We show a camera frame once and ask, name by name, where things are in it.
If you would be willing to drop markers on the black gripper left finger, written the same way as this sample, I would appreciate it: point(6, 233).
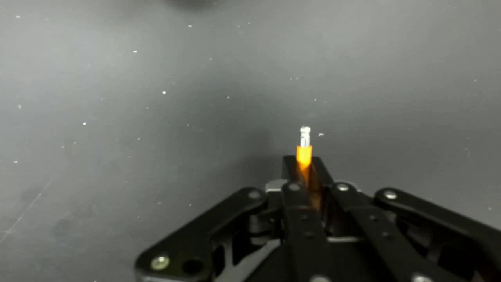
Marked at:
point(297, 228)

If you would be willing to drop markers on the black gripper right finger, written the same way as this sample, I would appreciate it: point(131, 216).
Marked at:
point(376, 235)

